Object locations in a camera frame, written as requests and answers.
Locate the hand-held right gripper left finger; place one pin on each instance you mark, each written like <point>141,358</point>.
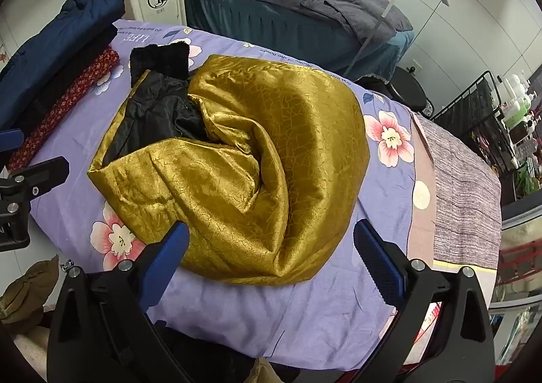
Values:
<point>167,258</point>

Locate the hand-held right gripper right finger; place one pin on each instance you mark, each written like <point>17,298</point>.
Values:
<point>377,258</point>

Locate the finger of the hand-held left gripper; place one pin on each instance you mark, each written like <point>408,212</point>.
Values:
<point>40,175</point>
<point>10,140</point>

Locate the gold padded jacket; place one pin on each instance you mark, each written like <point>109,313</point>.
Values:
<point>275,133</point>

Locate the purple floral bedsheet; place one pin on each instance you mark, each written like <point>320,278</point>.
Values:
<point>330,315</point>

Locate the black folded garment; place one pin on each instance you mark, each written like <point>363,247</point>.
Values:
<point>76,65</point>

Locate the mauve striped blanket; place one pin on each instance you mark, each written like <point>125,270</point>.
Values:
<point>461,196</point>

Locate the olive cloth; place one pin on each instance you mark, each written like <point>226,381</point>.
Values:
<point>25,294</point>

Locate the glass display counter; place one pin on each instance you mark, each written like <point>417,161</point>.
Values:
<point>516,256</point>

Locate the black round stool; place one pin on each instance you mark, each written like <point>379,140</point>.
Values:
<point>406,88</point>

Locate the green liquid bottle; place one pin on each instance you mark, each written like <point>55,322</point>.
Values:
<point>517,109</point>

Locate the white plastic bottle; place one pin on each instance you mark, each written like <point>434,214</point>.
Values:
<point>515,86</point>

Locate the teal massage bed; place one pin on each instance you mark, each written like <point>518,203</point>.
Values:
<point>237,23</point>

